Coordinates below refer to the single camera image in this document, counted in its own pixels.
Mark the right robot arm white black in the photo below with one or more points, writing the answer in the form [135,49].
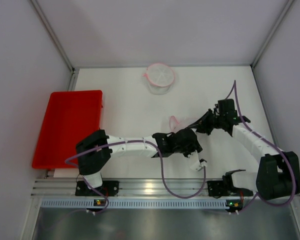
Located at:
[278,173]

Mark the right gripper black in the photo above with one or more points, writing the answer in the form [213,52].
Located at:
[205,122]

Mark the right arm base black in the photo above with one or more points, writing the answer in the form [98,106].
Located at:
[226,188]

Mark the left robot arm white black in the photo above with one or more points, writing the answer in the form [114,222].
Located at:
[94,151]

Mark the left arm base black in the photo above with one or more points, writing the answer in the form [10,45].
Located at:
[109,188]

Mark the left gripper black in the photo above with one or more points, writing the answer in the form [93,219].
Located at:
[190,144]

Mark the slotted cable duct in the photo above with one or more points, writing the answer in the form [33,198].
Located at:
[125,203]

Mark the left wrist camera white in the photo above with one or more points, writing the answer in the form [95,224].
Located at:
[195,162]

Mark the aluminium mounting rail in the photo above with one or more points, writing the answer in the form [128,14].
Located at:
[152,188]

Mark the white mesh laundry bag pink trim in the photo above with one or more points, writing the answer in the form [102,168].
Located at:
[159,78]

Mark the red plastic bin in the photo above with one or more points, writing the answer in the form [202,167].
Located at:
[70,116]

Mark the spare white mesh laundry bag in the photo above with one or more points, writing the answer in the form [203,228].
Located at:
[176,124]

